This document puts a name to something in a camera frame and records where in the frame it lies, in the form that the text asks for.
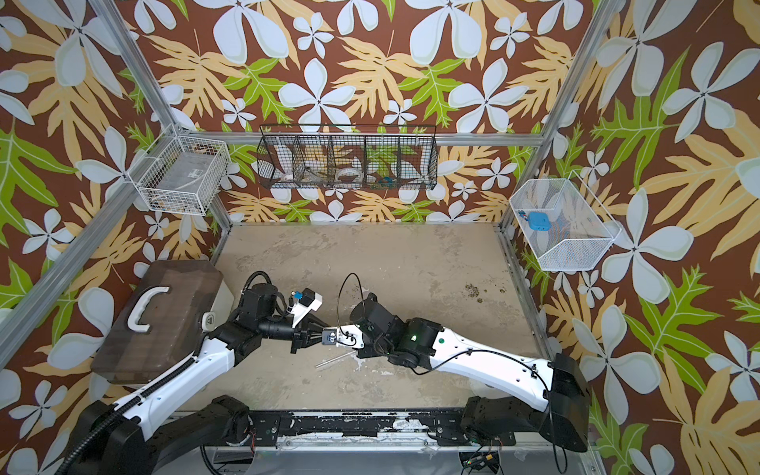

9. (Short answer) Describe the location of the black wire basket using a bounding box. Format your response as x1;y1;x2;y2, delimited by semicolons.
253;124;439;190

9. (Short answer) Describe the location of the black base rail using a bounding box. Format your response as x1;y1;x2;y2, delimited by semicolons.
227;408;517;448

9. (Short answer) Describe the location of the blue object in basket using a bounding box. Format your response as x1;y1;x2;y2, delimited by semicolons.
528;212;551;232

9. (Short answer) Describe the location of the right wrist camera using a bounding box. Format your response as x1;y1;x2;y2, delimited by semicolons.
322;325;364;350

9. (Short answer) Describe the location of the white mesh basket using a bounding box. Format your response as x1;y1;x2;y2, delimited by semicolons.
510;178;623;272

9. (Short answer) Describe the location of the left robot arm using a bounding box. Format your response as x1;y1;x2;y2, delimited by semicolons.
57;282;323;474

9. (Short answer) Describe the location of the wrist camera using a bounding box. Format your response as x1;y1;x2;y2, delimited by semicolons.
289;288;323;329
322;325;364;350

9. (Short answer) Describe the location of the white wire basket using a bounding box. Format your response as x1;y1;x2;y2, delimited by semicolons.
132;126;231;216

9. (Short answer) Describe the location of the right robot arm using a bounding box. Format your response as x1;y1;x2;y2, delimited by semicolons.
322;295;591;452

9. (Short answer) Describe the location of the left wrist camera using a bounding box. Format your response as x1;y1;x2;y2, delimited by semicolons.
289;288;323;329

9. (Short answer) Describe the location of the brown plastic case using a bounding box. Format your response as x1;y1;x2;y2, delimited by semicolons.
91;260;232;387

